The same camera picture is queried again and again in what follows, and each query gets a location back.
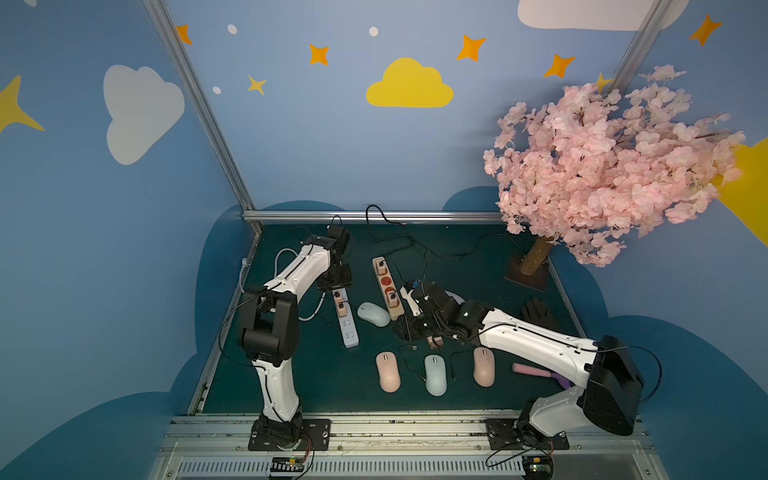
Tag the white power strip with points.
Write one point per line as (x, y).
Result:
(345, 317)

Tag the pink wireless mouse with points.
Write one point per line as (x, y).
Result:
(484, 367)
(388, 372)

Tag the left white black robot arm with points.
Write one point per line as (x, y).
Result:
(269, 332)

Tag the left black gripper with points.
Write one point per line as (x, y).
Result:
(335, 280)

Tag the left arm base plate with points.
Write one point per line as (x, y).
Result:
(270, 435)

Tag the aluminium back frame bar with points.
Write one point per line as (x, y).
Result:
(373, 215)

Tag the pink cherry blossom tree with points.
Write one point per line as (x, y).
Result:
(592, 167)

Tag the light blue wireless mouse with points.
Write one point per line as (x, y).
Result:
(435, 375)

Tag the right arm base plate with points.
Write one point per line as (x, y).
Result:
(504, 434)

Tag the green circuit board right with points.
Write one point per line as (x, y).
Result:
(537, 468)

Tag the black green work glove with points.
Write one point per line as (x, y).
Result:
(537, 312)

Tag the light green wireless mouse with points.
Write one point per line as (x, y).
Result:
(374, 314)

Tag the aluminium front rail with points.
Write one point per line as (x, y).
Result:
(398, 445)

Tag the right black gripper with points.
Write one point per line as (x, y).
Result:
(424, 315)

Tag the pink USB charger plug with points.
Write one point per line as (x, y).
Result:
(435, 342)

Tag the green circuit board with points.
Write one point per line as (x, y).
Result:
(537, 468)
(286, 468)

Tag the pink wireless mouse front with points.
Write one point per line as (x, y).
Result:
(388, 372)

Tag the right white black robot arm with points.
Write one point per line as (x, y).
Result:
(606, 385)

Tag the green circuit board left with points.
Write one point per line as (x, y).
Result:
(286, 468)

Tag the pink purple garden rake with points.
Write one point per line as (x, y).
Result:
(542, 373)

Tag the beige wooden power strip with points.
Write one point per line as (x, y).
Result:
(388, 288)

